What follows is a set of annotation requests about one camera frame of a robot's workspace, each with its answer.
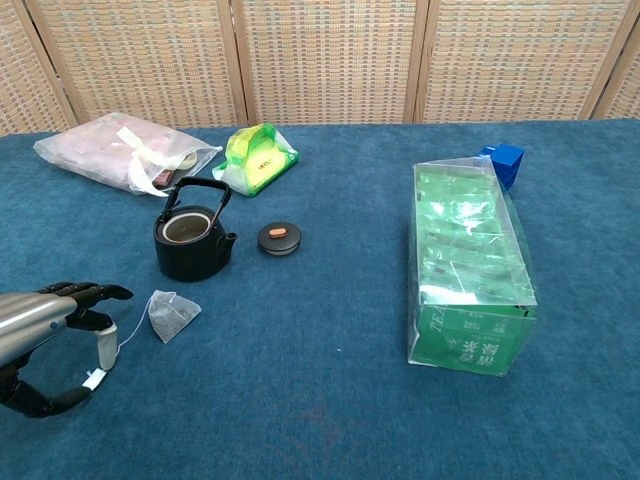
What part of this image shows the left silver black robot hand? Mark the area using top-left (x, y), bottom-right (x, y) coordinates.
top-left (0, 282), bottom-right (135, 419)

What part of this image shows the pyramid tea bag with string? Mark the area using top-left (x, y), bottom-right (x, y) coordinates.
top-left (82, 289), bottom-right (203, 392)

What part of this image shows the black cast iron teapot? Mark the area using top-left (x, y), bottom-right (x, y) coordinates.
top-left (153, 176), bottom-right (238, 283)

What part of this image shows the clear bag with pink contents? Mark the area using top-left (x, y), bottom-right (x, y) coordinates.
top-left (32, 111), bottom-right (224, 198)

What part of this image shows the black teapot lid orange knob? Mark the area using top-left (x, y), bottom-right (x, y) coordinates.
top-left (256, 220), bottom-right (303, 259)

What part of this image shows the clear box of green tea sachets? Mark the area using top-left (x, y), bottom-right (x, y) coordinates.
top-left (407, 155), bottom-right (539, 378)

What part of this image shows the green yellow snack packet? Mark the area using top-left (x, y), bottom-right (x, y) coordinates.
top-left (211, 122), bottom-right (301, 197)

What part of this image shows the blue carpet table cover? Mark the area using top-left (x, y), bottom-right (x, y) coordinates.
top-left (0, 118), bottom-right (640, 480)

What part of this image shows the woven rattan folding screen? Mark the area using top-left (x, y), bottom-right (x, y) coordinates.
top-left (0, 0), bottom-right (640, 137)

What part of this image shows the small blue box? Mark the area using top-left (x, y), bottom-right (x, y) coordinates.
top-left (480, 143), bottom-right (526, 191)

